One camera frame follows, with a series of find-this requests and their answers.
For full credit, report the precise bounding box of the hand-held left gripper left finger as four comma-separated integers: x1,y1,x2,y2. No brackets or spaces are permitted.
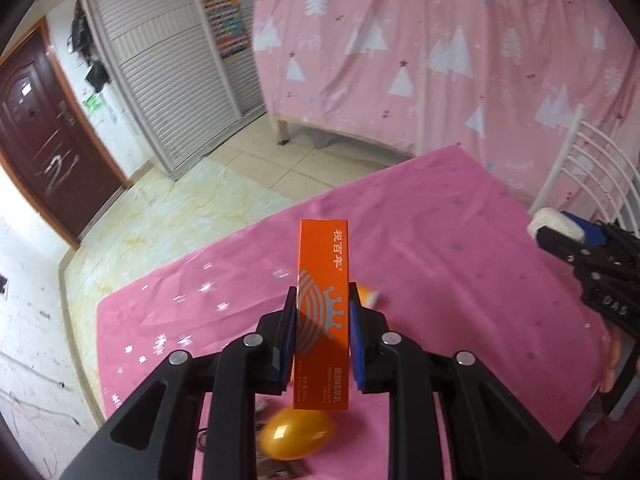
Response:
60,285,299,480

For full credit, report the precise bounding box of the brown snack wrapper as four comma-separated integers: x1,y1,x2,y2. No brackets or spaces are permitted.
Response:
256,452,311,480

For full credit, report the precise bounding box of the dark brown door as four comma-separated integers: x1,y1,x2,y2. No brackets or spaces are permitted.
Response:
0,15,132,250

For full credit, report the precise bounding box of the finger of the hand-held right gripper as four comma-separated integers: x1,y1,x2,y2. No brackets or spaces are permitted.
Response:
537,227,601,273
562,212,621,248

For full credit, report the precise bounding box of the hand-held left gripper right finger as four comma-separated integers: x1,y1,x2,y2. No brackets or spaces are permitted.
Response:
349,282,583,480

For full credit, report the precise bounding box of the white louvered wardrobe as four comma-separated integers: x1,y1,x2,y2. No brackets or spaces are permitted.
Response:
80,0,266,181

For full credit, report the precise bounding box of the black hanging bag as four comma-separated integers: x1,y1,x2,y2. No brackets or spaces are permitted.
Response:
85,62,108,93
67,0,93,56

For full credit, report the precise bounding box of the white metal chair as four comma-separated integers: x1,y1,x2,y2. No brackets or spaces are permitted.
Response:
527,105,640,241

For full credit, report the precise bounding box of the pink star tablecloth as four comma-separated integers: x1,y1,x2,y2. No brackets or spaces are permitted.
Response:
95,144,618,480

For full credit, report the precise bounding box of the pink tree print curtain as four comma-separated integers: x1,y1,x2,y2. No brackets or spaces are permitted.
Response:
252,0,640,211

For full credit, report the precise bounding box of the colourful grid poster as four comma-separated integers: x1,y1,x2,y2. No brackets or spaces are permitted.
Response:
200,0,250,61

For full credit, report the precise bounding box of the orange box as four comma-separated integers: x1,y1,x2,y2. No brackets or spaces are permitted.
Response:
291,219,351,411

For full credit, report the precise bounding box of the person's right hand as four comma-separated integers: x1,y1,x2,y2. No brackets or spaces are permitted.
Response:
600,331,627,393

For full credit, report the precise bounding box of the golden plastic egg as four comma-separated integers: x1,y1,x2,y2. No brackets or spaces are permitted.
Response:
259,407,334,461

